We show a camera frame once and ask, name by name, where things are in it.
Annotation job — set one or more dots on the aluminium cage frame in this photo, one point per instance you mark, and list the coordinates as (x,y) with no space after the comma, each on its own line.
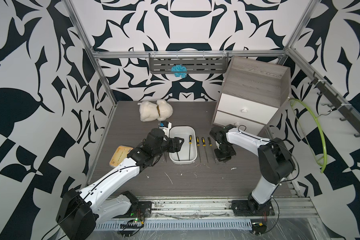
(306,36)

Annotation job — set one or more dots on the file with yellow handle seven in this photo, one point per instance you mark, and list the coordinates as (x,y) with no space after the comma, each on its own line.
(198,148)

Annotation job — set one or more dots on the grey white drawer cabinet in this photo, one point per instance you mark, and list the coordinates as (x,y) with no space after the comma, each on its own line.
(252,93)

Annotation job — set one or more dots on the file with yellow handle six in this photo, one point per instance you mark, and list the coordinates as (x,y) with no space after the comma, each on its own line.
(205,149)

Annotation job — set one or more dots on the file with yellow handle two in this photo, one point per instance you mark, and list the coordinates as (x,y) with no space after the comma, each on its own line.
(212,149)

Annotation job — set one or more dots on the white plastic storage box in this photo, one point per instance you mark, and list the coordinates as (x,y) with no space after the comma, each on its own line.
(184,132)

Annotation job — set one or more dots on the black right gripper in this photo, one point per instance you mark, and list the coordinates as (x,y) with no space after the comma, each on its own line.
(221,158)

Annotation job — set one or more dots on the grey wall hook rail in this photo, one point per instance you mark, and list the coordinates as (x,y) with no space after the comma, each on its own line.
(337,102)

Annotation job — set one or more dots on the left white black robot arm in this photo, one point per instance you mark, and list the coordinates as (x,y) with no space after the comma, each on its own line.
(82,210)

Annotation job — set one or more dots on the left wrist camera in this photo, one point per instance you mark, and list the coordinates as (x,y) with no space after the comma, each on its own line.
(165,126)

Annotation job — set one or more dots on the white plush toy animal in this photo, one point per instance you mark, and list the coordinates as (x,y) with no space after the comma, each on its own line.
(160,111)

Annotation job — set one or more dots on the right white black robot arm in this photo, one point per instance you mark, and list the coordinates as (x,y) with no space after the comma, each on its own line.
(275,161)

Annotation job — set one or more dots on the green hoop tube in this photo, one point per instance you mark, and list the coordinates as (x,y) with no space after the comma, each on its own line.
(315,139)

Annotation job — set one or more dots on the grey wall shelf rack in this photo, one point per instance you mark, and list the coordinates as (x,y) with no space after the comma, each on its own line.
(195,65)

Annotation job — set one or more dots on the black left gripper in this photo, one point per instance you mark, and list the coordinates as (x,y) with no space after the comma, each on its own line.
(177,147)

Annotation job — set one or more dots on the teal crumpled cloth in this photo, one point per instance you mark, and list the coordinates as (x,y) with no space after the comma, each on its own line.
(179,71)

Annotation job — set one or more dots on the file with yellow handle three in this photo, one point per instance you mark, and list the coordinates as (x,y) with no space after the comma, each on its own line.
(190,145)

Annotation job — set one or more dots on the yellow sponge pad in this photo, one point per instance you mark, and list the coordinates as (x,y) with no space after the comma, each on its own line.
(119,155)

